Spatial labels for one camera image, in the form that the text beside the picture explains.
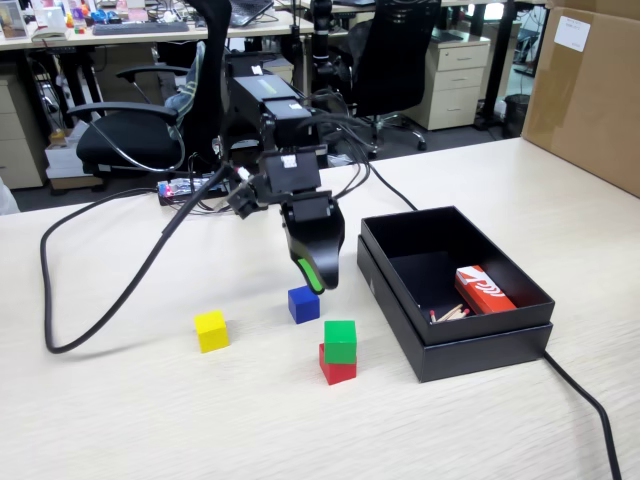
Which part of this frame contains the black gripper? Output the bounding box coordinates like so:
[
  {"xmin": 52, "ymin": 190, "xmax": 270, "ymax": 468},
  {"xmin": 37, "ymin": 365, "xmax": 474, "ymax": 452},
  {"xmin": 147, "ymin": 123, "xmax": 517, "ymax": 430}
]
[{"xmin": 257, "ymin": 147, "xmax": 347, "ymax": 296}]

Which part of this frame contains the green cube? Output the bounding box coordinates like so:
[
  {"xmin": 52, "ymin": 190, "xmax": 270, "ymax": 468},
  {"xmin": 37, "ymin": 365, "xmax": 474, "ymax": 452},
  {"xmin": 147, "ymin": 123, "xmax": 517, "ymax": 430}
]
[{"xmin": 323, "ymin": 320, "xmax": 358, "ymax": 365}]

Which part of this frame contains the blue cube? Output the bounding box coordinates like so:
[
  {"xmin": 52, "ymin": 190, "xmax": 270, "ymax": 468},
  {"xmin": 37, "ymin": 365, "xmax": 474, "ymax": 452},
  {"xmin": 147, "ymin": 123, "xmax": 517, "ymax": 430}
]
[{"xmin": 287, "ymin": 286, "xmax": 321, "ymax": 325}]

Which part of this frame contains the red cube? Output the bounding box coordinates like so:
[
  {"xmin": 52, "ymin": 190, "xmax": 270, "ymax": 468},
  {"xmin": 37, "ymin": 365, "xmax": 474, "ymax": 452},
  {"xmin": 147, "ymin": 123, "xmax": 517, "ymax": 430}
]
[{"xmin": 318, "ymin": 342, "xmax": 358, "ymax": 387}]

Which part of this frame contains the yellow cube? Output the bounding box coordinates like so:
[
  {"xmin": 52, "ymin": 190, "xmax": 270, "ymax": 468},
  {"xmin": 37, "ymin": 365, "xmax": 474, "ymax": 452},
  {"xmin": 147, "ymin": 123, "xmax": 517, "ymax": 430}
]
[{"xmin": 193, "ymin": 309, "xmax": 230, "ymax": 354}]

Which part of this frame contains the circuit board with red light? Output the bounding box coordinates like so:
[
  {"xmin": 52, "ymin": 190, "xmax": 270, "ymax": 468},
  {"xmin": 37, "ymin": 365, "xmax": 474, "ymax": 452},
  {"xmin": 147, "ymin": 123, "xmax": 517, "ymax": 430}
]
[{"xmin": 156, "ymin": 177, "xmax": 214, "ymax": 207}]

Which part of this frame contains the orange matchbox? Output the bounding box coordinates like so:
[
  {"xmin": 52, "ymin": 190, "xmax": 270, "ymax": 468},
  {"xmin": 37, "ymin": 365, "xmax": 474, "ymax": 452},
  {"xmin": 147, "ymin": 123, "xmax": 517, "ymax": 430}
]
[{"xmin": 454, "ymin": 265, "xmax": 518, "ymax": 316}]

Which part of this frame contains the black box tray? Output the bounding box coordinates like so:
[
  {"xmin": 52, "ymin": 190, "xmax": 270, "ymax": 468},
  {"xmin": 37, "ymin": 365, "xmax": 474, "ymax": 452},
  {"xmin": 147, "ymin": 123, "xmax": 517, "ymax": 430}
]
[{"xmin": 360, "ymin": 204, "xmax": 557, "ymax": 346}]

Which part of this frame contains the black open box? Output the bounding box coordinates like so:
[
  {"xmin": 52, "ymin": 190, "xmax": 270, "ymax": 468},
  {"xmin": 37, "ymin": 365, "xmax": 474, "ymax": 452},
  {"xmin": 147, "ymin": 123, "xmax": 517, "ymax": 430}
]
[{"xmin": 356, "ymin": 234, "xmax": 554, "ymax": 384}]

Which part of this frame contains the beige drawer cabinet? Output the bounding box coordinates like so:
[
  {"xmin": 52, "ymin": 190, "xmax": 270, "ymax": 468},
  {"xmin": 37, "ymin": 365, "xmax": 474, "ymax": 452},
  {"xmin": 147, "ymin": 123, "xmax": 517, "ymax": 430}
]
[
  {"xmin": 407, "ymin": 37, "xmax": 492, "ymax": 132},
  {"xmin": 262, "ymin": 57, "xmax": 296, "ymax": 84},
  {"xmin": 0, "ymin": 74, "xmax": 49, "ymax": 191}
]

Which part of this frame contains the black mesh office chair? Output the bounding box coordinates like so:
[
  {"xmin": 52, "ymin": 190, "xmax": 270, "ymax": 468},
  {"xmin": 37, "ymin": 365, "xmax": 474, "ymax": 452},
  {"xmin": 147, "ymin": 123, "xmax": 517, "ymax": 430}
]
[{"xmin": 332, "ymin": 0, "xmax": 444, "ymax": 160}]

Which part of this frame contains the black pole with white bands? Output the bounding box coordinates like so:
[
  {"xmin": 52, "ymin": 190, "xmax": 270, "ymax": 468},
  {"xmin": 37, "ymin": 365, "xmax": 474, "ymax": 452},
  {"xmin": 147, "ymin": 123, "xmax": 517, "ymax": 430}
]
[{"xmin": 308, "ymin": 0, "xmax": 335, "ymax": 170}]

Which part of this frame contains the striped garment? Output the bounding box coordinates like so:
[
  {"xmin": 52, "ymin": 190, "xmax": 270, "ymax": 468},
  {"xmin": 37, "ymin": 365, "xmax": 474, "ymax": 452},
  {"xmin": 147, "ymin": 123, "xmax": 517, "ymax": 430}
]
[{"xmin": 164, "ymin": 40, "xmax": 207, "ymax": 144}]

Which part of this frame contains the black office chair with armrests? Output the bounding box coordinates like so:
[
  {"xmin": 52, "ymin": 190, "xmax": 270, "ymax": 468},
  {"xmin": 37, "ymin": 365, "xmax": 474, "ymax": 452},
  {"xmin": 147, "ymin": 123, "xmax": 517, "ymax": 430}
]
[{"xmin": 66, "ymin": 0, "xmax": 234, "ymax": 177}]

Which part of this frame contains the black trash bin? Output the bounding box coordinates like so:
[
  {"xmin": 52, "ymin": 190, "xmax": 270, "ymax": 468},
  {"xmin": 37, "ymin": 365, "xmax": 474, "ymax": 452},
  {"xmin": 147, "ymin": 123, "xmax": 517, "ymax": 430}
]
[{"xmin": 502, "ymin": 93, "xmax": 532, "ymax": 140}]

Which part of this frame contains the dark laptop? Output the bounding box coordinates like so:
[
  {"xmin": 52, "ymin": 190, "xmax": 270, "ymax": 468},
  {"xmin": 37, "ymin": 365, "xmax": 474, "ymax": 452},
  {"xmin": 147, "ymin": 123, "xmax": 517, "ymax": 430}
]
[{"xmin": 227, "ymin": 0, "xmax": 277, "ymax": 27}]

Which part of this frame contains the white cardboard box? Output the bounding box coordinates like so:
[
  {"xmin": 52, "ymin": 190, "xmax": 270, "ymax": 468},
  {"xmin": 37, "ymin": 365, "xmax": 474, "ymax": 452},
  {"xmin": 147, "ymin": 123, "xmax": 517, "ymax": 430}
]
[{"xmin": 44, "ymin": 127, "xmax": 104, "ymax": 181}]

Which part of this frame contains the long beige desk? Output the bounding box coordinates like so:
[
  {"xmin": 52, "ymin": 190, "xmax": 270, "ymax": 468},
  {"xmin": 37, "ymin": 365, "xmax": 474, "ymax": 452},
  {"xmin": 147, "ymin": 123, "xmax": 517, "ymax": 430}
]
[{"xmin": 0, "ymin": 9, "xmax": 316, "ymax": 51}]

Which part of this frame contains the large cardboard box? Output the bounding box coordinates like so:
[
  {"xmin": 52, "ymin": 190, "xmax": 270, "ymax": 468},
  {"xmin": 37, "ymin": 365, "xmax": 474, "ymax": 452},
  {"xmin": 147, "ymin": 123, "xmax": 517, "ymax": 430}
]
[{"xmin": 519, "ymin": 0, "xmax": 640, "ymax": 199}]

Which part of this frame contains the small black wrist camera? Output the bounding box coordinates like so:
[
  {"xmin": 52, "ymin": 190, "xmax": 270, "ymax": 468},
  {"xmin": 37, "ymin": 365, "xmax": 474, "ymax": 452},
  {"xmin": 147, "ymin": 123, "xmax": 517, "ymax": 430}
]
[{"xmin": 227, "ymin": 182, "xmax": 261, "ymax": 220}]

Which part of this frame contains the thick black camera cable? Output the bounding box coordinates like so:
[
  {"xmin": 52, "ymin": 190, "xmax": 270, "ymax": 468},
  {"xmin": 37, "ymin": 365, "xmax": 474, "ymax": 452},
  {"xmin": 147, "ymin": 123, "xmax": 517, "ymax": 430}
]
[{"xmin": 40, "ymin": 164, "xmax": 231, "ymax": 355}]

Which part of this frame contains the black power cable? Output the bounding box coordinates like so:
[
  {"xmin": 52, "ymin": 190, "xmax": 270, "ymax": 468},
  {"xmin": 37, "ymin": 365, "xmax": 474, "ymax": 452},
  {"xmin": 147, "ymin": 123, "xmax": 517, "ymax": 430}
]
[{"xmin": 349, "ymin": 160, "xmax": 624, "ymax": 480}]

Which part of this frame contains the picture frame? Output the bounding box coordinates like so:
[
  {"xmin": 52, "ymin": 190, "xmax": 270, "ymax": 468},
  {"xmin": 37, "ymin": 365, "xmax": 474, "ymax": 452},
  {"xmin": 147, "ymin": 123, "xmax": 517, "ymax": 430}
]
[{"xmin": 0, "ymin": 7, "xmax": 27, "ymax": 40}]

